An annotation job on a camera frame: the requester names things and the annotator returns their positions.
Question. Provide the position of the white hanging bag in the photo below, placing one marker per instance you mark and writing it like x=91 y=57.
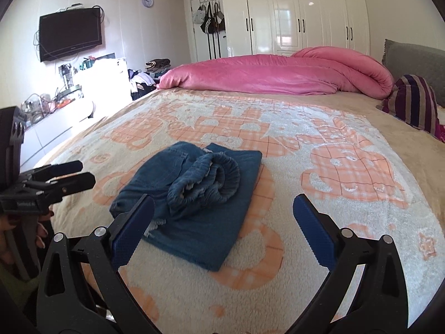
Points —
x=198 y=15

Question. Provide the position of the peach patterned fleece blanket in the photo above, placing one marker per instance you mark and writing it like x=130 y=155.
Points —
x=347 y=167

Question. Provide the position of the dark hanging bag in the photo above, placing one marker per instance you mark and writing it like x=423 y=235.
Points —
x=219 y=21

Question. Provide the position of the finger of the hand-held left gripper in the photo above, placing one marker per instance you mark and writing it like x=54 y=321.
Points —
x=62 y=168
x=74 y=182

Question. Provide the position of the white glossy wardrobe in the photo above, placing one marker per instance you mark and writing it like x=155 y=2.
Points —
x=278 y=7

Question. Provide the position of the grey padded headboard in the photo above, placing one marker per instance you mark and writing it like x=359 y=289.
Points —
x=417 y=59

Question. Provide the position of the pink duvet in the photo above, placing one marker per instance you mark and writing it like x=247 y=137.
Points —
x=260 y=73

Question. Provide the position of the black striped hanging bag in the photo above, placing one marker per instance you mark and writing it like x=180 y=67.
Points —
x=208 y=21

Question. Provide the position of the black wall television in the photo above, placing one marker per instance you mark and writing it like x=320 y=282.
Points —
x=69 y=31

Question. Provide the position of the white box on television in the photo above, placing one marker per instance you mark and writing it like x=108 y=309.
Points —
x=71 y=6

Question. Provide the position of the blue pants with lace hem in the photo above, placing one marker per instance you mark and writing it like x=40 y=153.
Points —
x=208 y=222

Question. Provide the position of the low white sideboard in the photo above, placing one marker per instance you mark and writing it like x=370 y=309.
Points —
x=52 y=128

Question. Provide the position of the purple striped pillow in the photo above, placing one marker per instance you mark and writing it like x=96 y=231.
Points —
x=413 y=101

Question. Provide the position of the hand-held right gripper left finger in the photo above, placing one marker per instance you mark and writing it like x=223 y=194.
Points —
x=134 y=229

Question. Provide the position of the tall white cabinet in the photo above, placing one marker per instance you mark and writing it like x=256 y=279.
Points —
x=104 y=83

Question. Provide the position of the stack of folded dark clothes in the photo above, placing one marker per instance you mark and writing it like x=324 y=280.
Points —
x=158 y=65

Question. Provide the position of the messy pile of clothes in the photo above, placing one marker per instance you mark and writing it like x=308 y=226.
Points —
x=140 y=83

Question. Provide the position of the white door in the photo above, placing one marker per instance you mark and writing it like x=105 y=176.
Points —
x=194 y=41

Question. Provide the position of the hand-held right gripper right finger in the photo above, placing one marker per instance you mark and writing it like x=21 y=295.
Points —
x=313 y=229

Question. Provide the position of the clutter of small items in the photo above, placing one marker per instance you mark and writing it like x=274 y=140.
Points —
x=38 y=106

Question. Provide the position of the bed with beige sheet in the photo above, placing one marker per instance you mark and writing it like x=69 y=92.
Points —
x=410 y=146

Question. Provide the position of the person's left hand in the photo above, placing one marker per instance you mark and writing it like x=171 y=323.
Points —
x=45 y=226

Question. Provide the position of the round wall clock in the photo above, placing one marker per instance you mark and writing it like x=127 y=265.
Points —
x=147 y=1

